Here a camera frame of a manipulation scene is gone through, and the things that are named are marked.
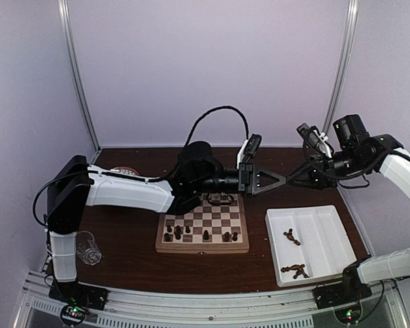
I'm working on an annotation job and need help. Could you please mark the right aluminium frame post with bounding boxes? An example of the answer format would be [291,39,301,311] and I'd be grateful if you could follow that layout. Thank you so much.
[322,0,359,135]

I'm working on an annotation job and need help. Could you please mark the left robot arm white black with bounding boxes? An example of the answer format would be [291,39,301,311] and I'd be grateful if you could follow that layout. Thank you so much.
[38,141,286,303]

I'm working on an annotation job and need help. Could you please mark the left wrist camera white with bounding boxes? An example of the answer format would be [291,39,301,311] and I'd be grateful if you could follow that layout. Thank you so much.
[236,134,262,169]

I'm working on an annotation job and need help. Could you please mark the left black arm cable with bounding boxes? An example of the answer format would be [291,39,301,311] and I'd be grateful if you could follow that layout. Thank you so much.
[32,105,251,226]

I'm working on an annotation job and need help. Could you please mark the brown chess pieces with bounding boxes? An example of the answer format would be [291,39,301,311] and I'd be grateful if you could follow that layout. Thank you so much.
[283,228,301,246]

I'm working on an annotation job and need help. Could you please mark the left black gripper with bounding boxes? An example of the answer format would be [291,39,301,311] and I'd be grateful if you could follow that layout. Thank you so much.
[194,163,287,198]

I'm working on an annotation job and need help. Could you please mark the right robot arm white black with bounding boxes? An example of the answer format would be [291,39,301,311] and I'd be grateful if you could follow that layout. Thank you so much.
[287,114,410,302]

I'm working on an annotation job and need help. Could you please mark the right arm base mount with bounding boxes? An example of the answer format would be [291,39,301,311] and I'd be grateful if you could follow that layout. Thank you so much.
[313,283,372,310]

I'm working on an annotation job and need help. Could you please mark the brown chess piece pile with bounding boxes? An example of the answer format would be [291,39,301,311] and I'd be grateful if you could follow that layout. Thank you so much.
[280,264,310,279]

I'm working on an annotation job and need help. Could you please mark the wooden chess board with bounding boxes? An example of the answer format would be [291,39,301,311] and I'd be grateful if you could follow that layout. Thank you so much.
[155,194,249,254]

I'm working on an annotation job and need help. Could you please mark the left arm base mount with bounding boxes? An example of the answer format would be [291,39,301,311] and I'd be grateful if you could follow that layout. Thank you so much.
[49,275,109,310]

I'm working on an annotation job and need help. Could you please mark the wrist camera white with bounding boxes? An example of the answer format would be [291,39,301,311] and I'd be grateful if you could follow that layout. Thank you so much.
[236,134,262,169]
[297,123,334,159]

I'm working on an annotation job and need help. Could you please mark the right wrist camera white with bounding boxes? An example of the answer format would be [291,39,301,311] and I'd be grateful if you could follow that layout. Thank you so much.
[297,123,334,159]

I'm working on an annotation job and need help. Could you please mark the white plastic compartment tray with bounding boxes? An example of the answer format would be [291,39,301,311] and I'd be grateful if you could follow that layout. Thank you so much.
[265,205,356,288]

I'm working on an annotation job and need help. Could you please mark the aluminium frame post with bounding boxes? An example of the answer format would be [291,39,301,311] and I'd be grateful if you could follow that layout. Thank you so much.
[57,0,101,152]
[322,0,359,135]

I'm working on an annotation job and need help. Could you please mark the front aluminium rail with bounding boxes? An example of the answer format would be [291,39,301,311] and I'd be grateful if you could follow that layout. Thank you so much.
[15,269,407,328]

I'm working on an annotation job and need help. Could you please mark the clear drinking glass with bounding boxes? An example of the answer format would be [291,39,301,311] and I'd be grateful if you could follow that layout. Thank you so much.
[76,230,102,266]

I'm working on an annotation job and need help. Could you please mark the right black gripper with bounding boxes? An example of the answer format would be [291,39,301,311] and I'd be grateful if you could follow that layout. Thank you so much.
[286,147,369,190]

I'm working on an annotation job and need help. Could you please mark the left aluminium frame post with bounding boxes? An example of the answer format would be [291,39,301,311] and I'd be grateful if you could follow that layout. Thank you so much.
[57,0,101,152]

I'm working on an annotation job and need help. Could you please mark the patterned ceramic plate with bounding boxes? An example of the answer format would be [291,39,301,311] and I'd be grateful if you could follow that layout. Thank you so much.
[110,166,139,176]

